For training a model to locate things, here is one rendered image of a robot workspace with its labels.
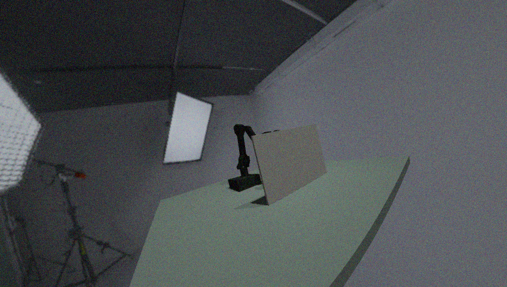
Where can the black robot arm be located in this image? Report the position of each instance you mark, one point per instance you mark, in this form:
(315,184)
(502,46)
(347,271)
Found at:
(244,160)

